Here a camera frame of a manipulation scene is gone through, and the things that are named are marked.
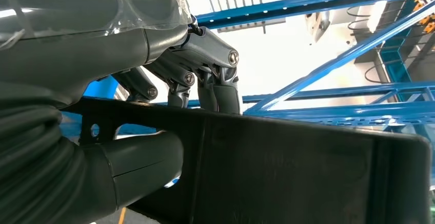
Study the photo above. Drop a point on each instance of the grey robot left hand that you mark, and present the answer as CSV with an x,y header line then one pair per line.
x,y
85,39

